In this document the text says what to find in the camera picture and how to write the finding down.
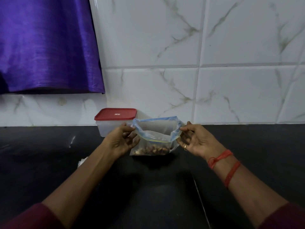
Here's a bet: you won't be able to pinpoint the clear zip bag blue seal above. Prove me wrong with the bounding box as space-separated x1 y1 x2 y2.
129 116 185 157

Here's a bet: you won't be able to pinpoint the purple curtain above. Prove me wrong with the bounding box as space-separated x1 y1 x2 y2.
0 0 105 95

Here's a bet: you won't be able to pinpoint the person's left forearm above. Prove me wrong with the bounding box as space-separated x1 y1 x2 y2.
42 142 118 229

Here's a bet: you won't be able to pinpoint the person's right forearm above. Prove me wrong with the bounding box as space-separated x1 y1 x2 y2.
206 150 290 228

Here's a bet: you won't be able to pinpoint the maroon left sleeve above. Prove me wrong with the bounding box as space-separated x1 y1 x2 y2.
0 203 66 229

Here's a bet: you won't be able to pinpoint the red thread bracelet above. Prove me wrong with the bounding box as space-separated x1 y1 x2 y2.
224 161 241 189
207 149 233 170

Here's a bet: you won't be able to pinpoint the maroon sleeve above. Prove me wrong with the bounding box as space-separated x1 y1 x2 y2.
258 203 305 229
0 203 66 229

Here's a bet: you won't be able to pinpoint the person's right hand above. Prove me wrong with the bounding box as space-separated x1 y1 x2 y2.
176 121 227 161

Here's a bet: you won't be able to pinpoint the red container lid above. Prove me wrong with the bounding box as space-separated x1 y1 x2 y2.
94 108 138 121

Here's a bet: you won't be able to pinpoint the person's left hand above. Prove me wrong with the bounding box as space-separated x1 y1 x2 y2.
102 123 141 160

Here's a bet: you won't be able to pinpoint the maroon right sleeve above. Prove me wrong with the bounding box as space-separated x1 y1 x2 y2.
258 203 305 229

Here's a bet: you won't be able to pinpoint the small white crumpled object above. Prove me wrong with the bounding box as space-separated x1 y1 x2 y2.
77 156 89 168

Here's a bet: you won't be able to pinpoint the mixed nuts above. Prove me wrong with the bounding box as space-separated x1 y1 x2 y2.
132 143 172 156

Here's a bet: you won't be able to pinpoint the translucent plastic container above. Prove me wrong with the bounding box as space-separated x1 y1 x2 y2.
96 118 138 138

